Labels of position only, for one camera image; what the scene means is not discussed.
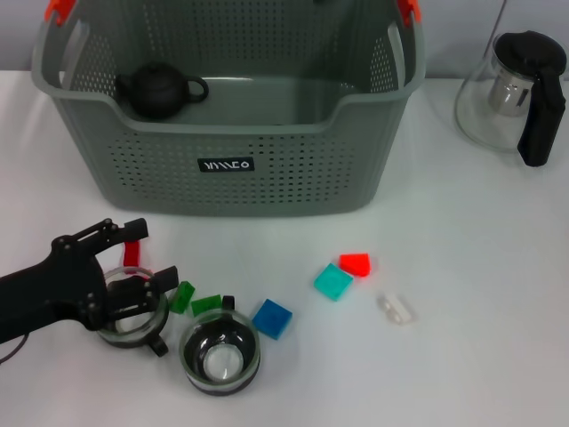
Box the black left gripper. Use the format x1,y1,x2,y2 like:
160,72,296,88
0,217,180,343

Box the glass teacup black sleeve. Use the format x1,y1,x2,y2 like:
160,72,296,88
94,265,171,359
178,294,262,397

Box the dark red long block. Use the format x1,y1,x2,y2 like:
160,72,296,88
122,239,143,268

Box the green plastic block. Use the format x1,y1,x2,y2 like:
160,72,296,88
168,280,196,315
190,294,222,318

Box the blue square block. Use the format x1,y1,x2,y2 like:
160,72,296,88
252,298,293,342

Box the grey-green perforated storage bin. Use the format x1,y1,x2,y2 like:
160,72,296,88
30,0,428,219

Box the teal square block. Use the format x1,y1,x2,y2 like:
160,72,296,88
313,262,355,303

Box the orange-red flat block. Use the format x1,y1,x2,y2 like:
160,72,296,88
338,253,373,279

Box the white plastic block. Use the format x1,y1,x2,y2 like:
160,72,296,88
376,291,419,326

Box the black clay teapot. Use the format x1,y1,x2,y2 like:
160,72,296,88
116,60,210,121

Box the glass pitcher black handle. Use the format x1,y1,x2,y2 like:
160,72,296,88
453,29,569,168

